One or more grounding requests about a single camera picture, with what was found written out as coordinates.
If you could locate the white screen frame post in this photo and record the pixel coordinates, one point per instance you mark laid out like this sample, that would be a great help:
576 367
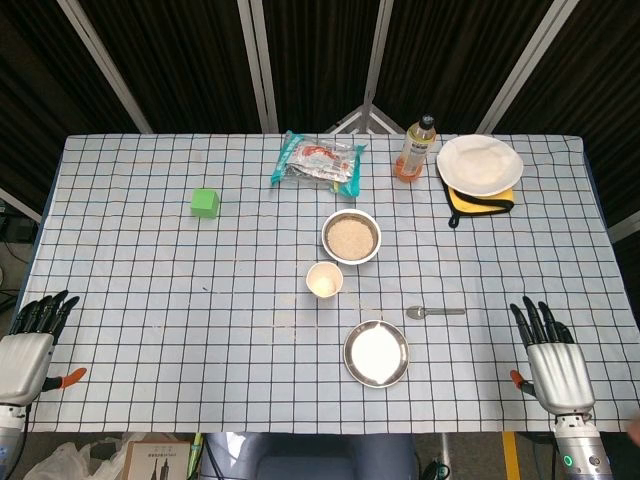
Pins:
105 65
525 65
375 50
260 65

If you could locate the white metal screen foot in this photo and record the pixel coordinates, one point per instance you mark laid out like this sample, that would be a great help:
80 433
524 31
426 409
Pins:
367 117

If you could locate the yellow black pot holder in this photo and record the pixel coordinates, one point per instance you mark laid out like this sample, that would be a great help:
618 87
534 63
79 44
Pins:
480 202

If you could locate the green yellow rod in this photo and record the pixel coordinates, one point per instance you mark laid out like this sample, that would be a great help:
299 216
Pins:
196 455

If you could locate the orange drink bottle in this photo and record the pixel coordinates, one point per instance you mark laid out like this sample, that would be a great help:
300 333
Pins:
414 150

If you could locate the white paper plate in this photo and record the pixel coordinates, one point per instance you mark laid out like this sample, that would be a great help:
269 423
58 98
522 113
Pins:
480 165

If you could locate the white bowl of grains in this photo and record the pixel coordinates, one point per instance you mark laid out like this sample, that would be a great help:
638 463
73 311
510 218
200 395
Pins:
325 245

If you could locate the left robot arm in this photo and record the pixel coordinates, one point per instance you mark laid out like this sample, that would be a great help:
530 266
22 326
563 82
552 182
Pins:
9 435

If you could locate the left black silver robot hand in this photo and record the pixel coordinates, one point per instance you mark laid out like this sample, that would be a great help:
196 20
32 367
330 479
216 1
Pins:
25 360

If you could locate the white plastic bag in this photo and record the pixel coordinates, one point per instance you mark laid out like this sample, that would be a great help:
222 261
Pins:
70 462

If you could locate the blue-grey robot torso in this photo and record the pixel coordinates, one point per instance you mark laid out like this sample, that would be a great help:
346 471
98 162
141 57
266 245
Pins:
300 460

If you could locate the brown cardboard box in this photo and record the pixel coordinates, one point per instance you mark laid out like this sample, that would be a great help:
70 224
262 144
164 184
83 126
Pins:
157 462

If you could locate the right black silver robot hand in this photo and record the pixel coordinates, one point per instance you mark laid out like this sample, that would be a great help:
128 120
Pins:
560 370

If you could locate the blue checked tablecloth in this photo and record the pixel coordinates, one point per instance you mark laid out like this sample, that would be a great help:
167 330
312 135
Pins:
150 300

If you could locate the metal spoon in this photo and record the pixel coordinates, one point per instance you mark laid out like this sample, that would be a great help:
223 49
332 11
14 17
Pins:
440 311

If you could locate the green cube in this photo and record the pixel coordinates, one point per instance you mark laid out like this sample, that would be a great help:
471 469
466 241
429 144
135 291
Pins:
204 204

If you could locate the flat steel plate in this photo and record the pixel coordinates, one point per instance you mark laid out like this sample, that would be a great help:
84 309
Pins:
376 352

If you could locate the white paper cup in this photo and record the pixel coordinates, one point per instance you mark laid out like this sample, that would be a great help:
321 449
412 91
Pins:
325 282

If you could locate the teal silver snack package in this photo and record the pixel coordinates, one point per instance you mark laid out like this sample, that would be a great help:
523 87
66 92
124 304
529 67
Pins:
317 162

